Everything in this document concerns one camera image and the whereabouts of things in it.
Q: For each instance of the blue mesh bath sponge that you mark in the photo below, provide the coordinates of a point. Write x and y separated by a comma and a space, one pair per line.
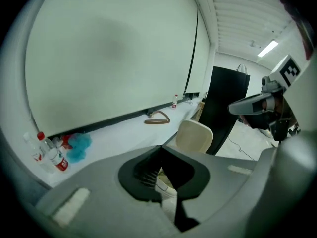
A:
79, 147

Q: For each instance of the person's right hand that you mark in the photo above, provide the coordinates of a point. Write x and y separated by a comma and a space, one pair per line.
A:
244, 120

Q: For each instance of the red printed packet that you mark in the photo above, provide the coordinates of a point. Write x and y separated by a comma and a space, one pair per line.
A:
67, 141

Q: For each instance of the black panel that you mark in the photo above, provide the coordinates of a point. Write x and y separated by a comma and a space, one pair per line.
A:
223, 95

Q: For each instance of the leaning cardboard piece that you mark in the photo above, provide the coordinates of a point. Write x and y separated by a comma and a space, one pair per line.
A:
200, 110

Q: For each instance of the black standing fan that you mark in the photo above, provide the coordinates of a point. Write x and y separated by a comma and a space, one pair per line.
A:
241, 68

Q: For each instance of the red-capped water bottle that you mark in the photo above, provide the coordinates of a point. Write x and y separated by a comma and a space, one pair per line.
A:
58, 157

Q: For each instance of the person's right forearm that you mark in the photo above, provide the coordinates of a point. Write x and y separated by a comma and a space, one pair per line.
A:
292, 118

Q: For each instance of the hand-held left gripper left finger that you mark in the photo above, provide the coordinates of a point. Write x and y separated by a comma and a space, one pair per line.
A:
106, 182

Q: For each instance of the small red-label bottle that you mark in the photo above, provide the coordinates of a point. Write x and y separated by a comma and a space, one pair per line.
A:
175, 102

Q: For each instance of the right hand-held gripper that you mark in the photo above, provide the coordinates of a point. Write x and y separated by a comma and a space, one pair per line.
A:
284, 71

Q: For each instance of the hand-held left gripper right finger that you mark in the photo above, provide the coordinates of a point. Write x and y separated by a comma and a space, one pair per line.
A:
223, 177

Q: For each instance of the wide white roller blind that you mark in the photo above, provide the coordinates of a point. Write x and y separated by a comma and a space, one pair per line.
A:
111, 58

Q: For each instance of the long ceiling light panel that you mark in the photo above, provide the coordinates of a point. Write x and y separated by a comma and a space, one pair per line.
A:
267, 48

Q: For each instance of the person's red shirt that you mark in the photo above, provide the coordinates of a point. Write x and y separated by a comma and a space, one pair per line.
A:
297, 21

